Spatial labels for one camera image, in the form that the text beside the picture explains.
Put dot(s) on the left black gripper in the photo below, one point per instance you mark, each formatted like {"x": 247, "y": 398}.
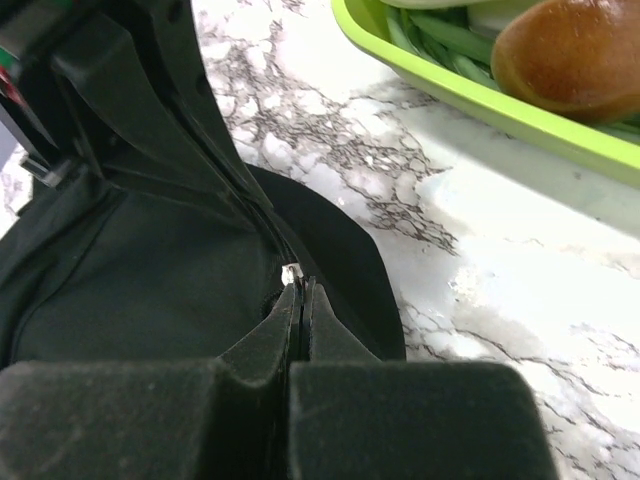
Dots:
{"x": 49, "y": 47}

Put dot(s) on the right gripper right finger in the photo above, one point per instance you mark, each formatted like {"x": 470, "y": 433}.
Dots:
{"x": 354, "y": 416}

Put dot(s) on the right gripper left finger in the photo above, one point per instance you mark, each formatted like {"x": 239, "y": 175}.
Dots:
{"x": 211, "y": 418}

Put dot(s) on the black student backpack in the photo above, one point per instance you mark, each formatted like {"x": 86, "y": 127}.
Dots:
{"x": 91, "y": 272}

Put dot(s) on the green celery stalks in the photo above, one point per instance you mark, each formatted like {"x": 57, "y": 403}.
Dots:
{"x": 459, "y": 36}

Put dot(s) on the green vegetable tray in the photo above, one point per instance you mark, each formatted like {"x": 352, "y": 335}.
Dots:
{"x": 364, "y": 25}

